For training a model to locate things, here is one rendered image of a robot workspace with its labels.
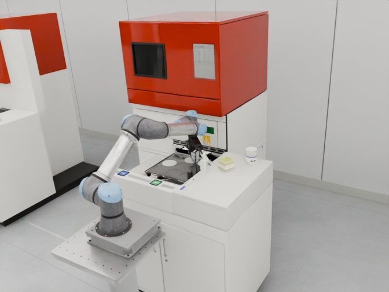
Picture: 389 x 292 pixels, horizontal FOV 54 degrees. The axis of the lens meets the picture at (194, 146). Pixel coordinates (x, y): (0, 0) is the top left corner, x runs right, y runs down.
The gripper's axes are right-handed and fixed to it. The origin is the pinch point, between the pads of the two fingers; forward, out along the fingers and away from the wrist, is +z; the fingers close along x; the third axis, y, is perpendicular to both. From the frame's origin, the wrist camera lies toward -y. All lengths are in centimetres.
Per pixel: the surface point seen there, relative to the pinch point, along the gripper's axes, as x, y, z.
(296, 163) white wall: -147, 72, 68
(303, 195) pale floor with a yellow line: -137, 47, 91
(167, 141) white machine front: 6.5, 36.6, -3.6
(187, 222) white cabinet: 27, -47, 12
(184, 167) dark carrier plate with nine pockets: 9.0, -2.5, 1.4
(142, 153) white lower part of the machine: 20, 59, 12
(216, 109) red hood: -14.5, -6.0, -36.0
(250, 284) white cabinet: -11, -53, 69
